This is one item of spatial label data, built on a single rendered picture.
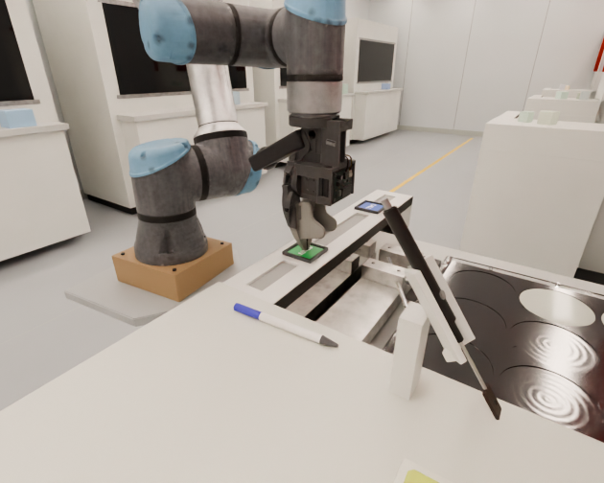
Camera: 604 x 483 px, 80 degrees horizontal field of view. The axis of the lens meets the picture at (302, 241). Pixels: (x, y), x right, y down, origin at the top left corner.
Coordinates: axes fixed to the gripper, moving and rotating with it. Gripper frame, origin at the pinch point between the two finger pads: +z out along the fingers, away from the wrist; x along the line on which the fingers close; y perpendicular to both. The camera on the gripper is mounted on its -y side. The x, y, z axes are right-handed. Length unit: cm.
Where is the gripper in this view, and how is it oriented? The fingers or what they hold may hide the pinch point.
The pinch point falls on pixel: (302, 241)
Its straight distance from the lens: 59.8
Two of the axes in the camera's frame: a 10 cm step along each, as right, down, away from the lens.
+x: 5.6, -3.5, 7.5
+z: 0.0, 9.0, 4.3
